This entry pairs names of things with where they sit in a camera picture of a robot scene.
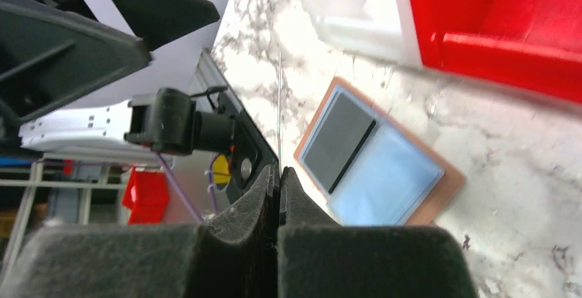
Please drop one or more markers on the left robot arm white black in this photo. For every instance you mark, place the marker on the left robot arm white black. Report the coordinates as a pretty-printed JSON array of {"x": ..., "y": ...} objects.
[{"x": 137, "y": 115}]

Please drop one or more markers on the white plastic bin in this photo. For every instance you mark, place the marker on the white plastic bin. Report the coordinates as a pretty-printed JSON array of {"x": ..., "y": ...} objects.
[{"x": 382, "y": 29}]

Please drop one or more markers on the red plastic bin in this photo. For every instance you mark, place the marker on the red plastic bin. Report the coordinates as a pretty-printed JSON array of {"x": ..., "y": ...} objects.
[{"x": 528, "y": 44}]

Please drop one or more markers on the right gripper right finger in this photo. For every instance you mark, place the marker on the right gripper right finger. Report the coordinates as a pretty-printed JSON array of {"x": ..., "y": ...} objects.
[{"x": 319, "y": 258}]

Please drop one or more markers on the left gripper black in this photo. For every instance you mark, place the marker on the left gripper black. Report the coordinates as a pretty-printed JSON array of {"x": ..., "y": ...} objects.
[{"x": 54, "y": 58}]

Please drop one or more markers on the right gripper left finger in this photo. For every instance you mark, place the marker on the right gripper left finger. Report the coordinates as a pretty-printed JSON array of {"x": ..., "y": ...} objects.
[{"x": 227, "y": 256}]

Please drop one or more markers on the brown leather card holder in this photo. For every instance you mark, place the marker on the brown leather card holder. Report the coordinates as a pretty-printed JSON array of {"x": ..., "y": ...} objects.
[{"x": 396, "y": 179}]

